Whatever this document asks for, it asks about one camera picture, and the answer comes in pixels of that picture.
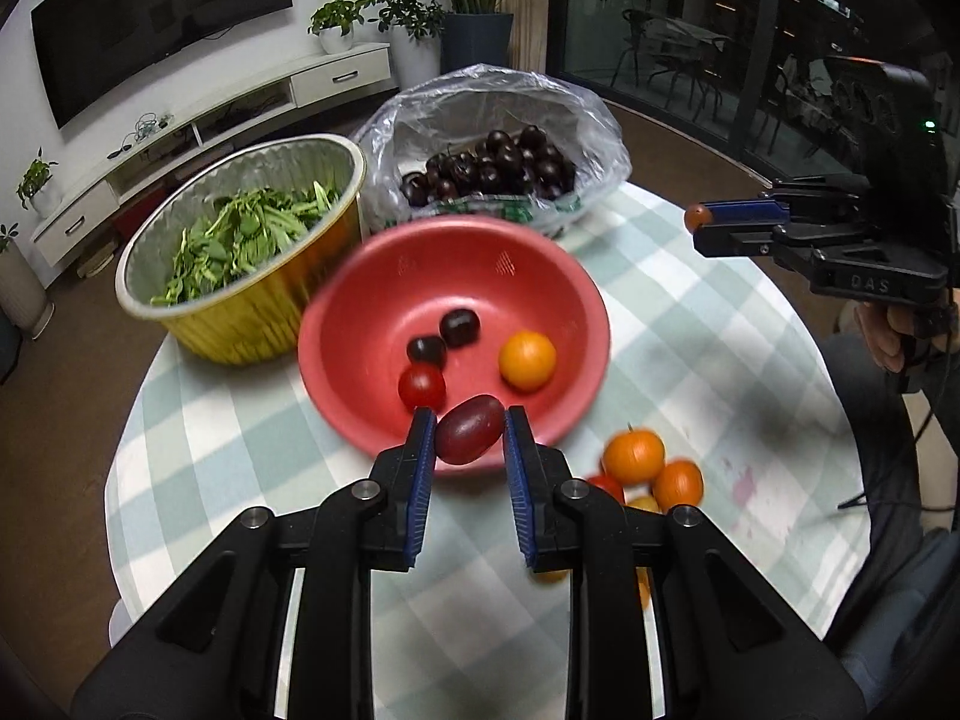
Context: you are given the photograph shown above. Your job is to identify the small potted plant on cabinet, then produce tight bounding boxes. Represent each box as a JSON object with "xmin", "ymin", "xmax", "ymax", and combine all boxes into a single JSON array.
[{"xmin": 16, "ymin": 148, "xmax": 62, "ymax": 220}]

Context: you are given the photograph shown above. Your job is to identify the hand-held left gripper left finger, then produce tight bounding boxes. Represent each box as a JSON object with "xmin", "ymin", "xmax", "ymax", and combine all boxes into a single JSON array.
[{"xmin": 71, "ymin": 406, "xmax": 438, "ymax": 720}]

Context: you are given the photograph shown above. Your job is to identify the person's right hand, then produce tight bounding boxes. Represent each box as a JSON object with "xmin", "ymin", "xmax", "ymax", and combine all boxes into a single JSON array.
[{"xmin": 855, "ymin": 300, "xmax": 912, "ymax": 374}]

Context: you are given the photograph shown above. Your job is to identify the green leafy vegetables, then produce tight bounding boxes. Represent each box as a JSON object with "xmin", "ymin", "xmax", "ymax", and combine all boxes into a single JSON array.
[{"xmin": 150, "ymin": 180, "xmax": 342, "ymax": 307}]

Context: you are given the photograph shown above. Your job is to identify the wall-mounted black television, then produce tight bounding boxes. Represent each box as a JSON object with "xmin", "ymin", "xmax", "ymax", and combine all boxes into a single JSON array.
[{"xmin": 30, "ymin": 0, "xmax": 295, "ymax": 132}]

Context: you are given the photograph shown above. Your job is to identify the bushy plant tall white pot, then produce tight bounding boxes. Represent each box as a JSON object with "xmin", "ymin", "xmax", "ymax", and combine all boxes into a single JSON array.
[{"xmin": 367, "ymin": 0, "xmax": 445, "ymax": 91}]

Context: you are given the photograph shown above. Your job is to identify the beige curtain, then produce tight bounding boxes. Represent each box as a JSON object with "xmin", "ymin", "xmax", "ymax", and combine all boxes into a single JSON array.
[{"xmin": 501, "ymin": 0, "xmax": 552, "ymax": 72}]

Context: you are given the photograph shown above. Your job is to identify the red plastic bowl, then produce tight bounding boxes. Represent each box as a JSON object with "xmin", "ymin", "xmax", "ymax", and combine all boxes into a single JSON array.
[{"xmin": 298, "ymin": 215, "xmax": 612, "ymax": 475}]

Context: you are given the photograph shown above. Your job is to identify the gold foil bowl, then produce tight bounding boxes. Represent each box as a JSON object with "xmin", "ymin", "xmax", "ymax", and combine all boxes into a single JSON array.
[{"xmin": 114, "ymin": 133, "xmax": 367, "ymax": 367}]

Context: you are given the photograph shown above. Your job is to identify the clear plastic bag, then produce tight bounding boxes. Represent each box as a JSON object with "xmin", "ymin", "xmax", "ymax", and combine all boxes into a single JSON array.
[{"xmin": 349, "ymin": 64, "xmax": 632, "ymax": 241}]

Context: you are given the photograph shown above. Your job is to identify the white television cabinet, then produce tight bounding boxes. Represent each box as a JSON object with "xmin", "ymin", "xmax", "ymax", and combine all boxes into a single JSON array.
[{"xmin": 30, "ymin": 41, "xmax": 395, "ymax": 267}]

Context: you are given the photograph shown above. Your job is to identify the pile of dark cherries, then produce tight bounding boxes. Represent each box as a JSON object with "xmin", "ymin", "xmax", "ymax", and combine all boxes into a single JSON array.
[{"xmin": 400, "ymin": 125, "xmax": 577, "ymax": 207}]

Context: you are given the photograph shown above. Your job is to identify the person's grey pants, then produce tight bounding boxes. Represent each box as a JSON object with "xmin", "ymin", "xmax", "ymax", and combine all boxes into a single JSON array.
[{"xmin": 814, "ymin": 334, "xmax": 960, "ymax": 720}]

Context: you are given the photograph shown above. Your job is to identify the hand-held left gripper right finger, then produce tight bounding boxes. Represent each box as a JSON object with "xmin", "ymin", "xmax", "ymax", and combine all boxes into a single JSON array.
[{"xmin": 502, "ymin": 405, "xmax": 863, "ymax": 720}]

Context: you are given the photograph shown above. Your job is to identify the tangle of cables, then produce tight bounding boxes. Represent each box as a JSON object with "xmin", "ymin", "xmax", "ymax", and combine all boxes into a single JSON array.
[{"xmin": 105, "ymin": 111, "xmax": 175, "ymax": 160}]

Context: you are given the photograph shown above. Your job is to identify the oblong purple-red grape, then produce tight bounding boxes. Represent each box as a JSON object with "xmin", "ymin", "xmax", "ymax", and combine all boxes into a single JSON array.
[{"xmin": 435, "ymin": 394, "xmax": 506, "ymax": 466}]

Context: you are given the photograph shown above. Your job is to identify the large-leaf plant dark pot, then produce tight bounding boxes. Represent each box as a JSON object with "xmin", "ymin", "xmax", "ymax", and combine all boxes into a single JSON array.
[{"xmin": 397, "ymin": 0, "xmax": 517, "ymax": 76}]

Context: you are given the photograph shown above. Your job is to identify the small plant white ribbed pot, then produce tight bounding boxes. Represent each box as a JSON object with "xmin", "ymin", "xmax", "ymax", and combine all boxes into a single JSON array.
[{"xmin": 0, "ymin": 223, "xmax": 55, "ymax": 338}]

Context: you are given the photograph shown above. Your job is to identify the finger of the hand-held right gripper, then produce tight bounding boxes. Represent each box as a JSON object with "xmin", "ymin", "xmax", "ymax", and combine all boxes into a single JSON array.
[
  {"xmin": 705, "ymin": 174, "xmax": 871, "ymax": 226},
  {"xmin": 691, "ymin": 221, "xmax": 826, "ymax": 260}
]

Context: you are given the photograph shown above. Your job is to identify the outdoor patio furniture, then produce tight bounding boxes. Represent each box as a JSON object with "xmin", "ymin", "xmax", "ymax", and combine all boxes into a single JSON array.
[{"xmin": 611, "ymin": 7, "xmax": 740, "ymax": 121}]

